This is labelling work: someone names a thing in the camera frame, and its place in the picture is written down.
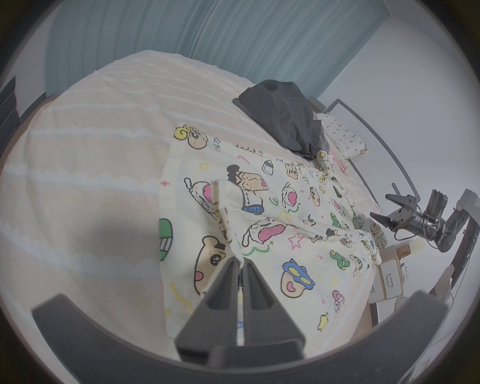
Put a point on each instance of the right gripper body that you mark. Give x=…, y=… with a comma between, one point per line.
x=410, y=221

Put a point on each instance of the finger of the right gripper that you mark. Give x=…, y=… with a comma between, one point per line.
x=388, y=222
x=403, y=202

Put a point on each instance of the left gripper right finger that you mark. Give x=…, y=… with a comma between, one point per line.
x=277, y=326

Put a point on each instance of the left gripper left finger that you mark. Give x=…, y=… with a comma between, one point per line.
x=198, y=330

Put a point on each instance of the white printed pyjama top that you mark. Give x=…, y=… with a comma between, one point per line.
x=300, y=225

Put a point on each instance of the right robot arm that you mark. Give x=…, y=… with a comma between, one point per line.
x=438, y=202

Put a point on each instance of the bed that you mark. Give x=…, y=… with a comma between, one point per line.
x=93, y=131

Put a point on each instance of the white bedside table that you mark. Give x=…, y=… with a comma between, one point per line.
x=390, y=285

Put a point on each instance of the pink garment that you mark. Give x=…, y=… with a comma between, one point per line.
x=339, y=163

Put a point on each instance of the white printed pillow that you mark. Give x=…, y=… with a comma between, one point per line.
x=345, y=135

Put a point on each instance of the grey bedside table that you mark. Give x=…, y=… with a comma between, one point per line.
x=315, y=103

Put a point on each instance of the black garment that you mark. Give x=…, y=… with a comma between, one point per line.
x=281, y=112

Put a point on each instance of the blue-green curtain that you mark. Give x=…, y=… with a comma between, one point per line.
x=187, y=26

